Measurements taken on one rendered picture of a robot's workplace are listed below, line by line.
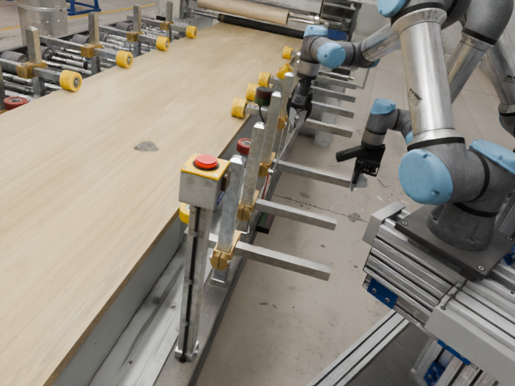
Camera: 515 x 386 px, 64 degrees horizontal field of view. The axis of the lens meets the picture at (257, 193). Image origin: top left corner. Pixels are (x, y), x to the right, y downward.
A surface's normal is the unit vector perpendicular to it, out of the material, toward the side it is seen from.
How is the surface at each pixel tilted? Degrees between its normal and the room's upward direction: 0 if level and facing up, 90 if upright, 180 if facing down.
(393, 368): 0
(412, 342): 0
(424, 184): 96
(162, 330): 0
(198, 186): 90
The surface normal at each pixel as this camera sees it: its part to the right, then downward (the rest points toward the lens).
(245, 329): 0.16, -0.84
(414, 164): -0.91, 0.18
